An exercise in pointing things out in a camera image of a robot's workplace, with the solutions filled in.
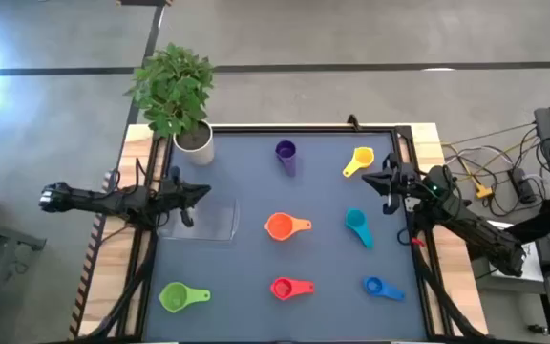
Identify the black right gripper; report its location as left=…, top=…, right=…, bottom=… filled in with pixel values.
left=361, top=162, right=425, bottom=216

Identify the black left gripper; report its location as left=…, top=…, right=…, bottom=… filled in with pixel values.
left=157, top=177, right=212, bottom=229

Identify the yellow measuring cup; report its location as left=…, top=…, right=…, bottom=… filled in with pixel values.
left=341, top=145, right=376, bottom=179

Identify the teal measuring cup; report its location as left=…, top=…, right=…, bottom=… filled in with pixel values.
left=344, top=206, right=375, bottom=250

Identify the orange measuring cup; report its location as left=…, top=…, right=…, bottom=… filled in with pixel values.
left=264, top=211, right=313, bottom=243

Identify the purple measuring cup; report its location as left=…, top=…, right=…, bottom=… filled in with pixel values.
left=274, top=139, right=299, bottom=179

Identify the blue measuring cup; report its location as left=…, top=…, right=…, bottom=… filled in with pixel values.
left=362, top=275, right=407, bottom=303

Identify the green measuring cup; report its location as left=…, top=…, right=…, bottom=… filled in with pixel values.
left=158, top=281, right=213, bottom=314

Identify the red measuring cup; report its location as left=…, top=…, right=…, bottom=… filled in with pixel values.
left=269, top=276, right=316, bottom=302

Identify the clear plastic basket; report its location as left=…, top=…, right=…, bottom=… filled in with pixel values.
left=157, top=193, right=241, bottom=246

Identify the white plant pot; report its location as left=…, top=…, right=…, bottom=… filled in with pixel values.
left=173, top=118, right=216, bottom=167

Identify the blue-grey table mat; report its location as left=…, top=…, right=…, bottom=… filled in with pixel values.
left=143, top=131, right=429, bottom=342

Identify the green leafy plant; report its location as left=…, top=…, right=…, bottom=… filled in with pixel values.
left=124, top=42, right=216, bottom=140

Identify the striped hazard tape strip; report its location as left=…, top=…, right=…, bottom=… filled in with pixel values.
left=67, top=169, right=115, bottom=339

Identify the black power strip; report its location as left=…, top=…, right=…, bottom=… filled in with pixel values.
left=507, top=166, right=537, bottom=204

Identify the white paper sheet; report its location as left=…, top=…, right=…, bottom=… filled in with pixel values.
left=486, top=219, right=544, bottom=283

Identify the black table frame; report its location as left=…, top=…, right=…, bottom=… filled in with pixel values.
left=112, top=124, right=453, bottom=344

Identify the yellow power cable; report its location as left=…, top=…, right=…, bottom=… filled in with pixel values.
left=455, top=140, right=539, bottom=201

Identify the black cable conduit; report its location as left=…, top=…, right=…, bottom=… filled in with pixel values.
left=412, top=246, right=479, bottom=341
left=96, top=228, right=158, bottom=341

